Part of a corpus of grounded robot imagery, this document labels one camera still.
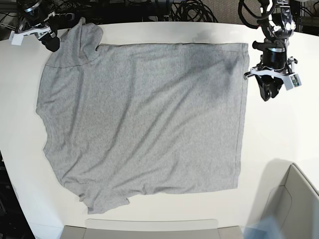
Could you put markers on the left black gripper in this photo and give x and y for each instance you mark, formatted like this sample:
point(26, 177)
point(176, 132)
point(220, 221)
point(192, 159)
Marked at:
point(274, 58)

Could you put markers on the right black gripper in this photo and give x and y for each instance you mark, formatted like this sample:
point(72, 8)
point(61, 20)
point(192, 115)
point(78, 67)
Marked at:
point(48, 38)

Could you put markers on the grey T-shirt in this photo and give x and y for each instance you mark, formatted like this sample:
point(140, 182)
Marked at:
point(142, 119)

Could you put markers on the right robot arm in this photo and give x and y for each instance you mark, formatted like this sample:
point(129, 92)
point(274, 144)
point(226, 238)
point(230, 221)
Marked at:
point(38, 21)

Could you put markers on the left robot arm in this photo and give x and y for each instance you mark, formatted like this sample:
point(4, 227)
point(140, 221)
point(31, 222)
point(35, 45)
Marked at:
point(276, 22)

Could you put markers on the grey bin at right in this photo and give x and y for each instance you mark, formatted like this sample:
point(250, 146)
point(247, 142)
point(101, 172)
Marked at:
point(292, 209)

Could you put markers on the grey bin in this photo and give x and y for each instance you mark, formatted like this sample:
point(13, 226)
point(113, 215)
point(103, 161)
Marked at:
point(110, 229)
point(292, 209)

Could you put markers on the grey bin at bottom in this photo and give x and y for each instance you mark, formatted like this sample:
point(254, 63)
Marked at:
point(110, 229)

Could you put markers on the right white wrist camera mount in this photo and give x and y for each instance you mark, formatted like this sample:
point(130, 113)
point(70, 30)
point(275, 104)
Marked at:
point(17, 38)

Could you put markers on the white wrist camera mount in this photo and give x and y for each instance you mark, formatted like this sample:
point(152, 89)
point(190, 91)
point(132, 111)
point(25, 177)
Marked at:
point(17, 38)
point(287, 75)

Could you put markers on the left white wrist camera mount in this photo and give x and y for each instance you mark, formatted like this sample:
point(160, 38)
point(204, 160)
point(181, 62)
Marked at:
point(287, 75)

